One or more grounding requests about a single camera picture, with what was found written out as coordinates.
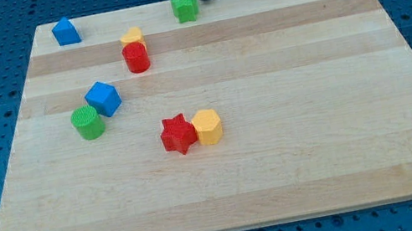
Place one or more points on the red star block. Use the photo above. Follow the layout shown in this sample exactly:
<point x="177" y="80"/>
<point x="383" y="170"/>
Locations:
<point x="178" y="134"/>

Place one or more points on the green star block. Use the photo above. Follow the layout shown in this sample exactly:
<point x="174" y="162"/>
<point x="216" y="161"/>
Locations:
<point x="185" y="10"/>

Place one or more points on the yellow hexagon block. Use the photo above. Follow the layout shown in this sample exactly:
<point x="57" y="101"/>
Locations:
<point x="208" y="126"/>

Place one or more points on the wooden board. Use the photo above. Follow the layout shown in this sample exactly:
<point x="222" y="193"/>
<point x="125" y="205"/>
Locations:
<point x="315" y="99"/>

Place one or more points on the red cylinder block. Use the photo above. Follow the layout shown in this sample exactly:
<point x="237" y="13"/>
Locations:
<point x="136" y="58"/>

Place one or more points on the blue cube block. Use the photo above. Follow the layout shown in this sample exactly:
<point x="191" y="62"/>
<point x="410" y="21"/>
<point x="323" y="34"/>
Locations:
<point x="104" y="98"/>

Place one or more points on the yellow heart block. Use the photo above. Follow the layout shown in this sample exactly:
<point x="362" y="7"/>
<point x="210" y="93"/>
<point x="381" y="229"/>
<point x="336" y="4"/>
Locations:
<point x="132" y="35"/>

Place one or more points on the green cylinder block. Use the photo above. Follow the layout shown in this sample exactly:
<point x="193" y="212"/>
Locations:
<point x="88" y="122"/>

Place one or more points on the blue pentagon block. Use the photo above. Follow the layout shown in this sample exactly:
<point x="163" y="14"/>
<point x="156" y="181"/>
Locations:
<point x="65" y="32"/>

